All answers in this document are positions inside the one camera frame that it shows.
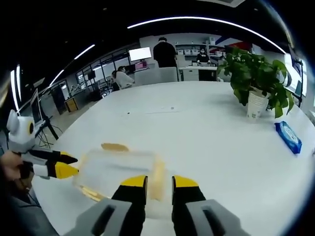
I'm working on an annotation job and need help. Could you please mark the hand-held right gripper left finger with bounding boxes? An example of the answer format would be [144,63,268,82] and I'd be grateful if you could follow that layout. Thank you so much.
[76,175,149,236]

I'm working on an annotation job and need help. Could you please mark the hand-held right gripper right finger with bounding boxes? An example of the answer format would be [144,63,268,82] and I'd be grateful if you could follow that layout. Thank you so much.
[171,175,242,236]

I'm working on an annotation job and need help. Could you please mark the clear container with yellow buckles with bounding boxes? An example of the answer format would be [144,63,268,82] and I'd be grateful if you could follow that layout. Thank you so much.
[72,142,170,202]

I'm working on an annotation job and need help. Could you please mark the person's left hand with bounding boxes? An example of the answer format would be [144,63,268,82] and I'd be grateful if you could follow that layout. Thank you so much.
[1,150,34,190]

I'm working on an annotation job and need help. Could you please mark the black laptop stand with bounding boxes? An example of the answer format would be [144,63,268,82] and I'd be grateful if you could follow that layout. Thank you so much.
[34,115,60,141]

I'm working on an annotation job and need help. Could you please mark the open laptop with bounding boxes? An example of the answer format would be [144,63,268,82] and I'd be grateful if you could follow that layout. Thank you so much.
[30,88,44,126]

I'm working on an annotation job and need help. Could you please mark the black cabinet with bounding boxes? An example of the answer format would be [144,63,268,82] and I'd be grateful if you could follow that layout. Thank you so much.
[51,86,66,115]

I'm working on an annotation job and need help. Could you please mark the person's grey clothing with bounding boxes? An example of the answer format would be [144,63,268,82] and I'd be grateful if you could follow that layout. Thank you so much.
[7,189,59,236]

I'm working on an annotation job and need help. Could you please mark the wooden box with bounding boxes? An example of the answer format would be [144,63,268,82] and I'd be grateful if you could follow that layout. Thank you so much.
[64,97,79,113]

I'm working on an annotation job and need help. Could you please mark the short ceiling light strip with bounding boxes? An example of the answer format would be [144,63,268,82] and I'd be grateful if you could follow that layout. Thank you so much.
[73,44,96,61]
[49,69,65,86]

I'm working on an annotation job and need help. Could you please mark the blue wipes packet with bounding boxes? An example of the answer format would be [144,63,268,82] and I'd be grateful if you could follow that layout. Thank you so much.
[274,120,303,155]

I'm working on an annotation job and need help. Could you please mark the white counter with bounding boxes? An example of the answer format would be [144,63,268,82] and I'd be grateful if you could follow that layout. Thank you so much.
[178,64,220,82]

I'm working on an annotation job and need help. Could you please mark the potted green plant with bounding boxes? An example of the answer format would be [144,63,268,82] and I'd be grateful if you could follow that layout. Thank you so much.
[216,47,295,124]

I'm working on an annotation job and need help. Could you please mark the white storage shelves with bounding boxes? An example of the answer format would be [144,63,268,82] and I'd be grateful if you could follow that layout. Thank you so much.
[175,42,228,58]

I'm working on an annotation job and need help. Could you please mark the dark screen on stand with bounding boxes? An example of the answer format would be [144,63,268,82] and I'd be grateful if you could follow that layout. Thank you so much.
[289,50,307,100]

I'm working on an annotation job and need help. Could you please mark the long ceiling light strip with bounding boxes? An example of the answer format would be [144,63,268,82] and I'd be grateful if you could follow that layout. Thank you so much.
[127,16,287,54]

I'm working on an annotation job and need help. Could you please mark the white wall screen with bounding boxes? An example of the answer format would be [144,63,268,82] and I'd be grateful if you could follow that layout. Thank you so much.
[128,47,152,62]

